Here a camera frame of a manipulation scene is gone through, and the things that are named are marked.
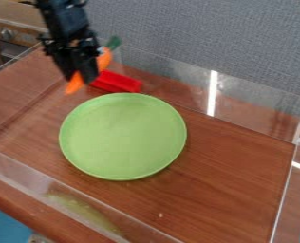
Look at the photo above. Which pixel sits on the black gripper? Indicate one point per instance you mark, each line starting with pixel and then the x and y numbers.
pixel 71 42

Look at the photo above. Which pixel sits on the orange toy carrot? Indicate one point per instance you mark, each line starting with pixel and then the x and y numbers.
pixel 104 59

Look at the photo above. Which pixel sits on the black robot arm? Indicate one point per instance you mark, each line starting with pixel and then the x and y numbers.
pixel 60 3

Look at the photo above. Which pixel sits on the green plate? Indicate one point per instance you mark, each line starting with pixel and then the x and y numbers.
pixel 123 136

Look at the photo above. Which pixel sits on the red plastic block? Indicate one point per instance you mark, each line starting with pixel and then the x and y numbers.
pixel 115 82

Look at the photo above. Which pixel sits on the cardboard box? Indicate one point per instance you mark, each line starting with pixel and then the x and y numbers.
pixel 21 15

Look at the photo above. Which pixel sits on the clear acrylic enclosure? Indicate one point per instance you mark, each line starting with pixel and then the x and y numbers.
pixel 230 191

